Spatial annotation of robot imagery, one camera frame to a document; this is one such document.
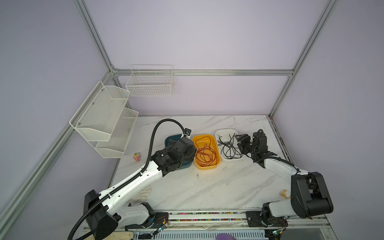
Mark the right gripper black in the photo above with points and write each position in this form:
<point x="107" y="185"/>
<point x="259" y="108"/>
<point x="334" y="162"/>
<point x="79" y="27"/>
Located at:
<point x="242" y="139"/>

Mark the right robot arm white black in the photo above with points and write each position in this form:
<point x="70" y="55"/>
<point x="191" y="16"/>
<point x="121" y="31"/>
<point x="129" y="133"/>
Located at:
<point x="309" y="195"/>

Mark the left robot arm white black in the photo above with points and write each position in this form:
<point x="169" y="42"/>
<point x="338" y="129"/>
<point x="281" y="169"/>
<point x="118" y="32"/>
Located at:
<point x="105" y="211"/>

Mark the white plastic bin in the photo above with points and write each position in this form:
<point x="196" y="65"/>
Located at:
<point x="227" y="144"/>

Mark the yellow plastic bin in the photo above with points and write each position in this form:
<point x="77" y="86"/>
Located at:
<point x="207" y="156"/>

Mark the small yellow toy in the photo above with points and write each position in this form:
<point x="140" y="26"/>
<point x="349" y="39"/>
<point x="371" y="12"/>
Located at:
<point x="285" y="194"/>

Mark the dark teal plastic bin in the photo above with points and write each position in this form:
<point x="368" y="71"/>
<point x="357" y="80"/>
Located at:
<point x="171" y="141"/>

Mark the purple object at edge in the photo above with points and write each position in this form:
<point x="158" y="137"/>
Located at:
<point x="224" y="237"/>

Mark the small pink green ball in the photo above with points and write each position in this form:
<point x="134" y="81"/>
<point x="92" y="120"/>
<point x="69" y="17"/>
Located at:
<point x="137" y="157"/>

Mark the white work glove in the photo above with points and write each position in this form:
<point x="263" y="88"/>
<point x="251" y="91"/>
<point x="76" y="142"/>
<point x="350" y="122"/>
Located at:
<point x="141" y="196"/>

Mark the lower white mesh shelf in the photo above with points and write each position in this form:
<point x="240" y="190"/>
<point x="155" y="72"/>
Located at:
<point x="117" y="145"/>

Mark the white mesh shelf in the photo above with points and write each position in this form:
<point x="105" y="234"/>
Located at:
<point x="117" y="145"/>
<point x="96" y="119"/>

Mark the upper white mesh shelf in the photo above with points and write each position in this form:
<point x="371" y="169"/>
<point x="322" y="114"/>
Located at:
<point x="96" y="119"/>

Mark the beige cloth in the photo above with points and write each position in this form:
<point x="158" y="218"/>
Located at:
<point x="120" y="236"/>

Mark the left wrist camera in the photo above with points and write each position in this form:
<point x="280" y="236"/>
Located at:
<point x="187" y="133"/>

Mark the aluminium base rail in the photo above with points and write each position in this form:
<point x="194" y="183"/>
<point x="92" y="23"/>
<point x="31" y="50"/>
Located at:
<point x="223" y="219"/>

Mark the white wire wall basket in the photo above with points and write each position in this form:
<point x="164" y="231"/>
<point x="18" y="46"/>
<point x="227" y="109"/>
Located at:
<point x="151" y="81"/>

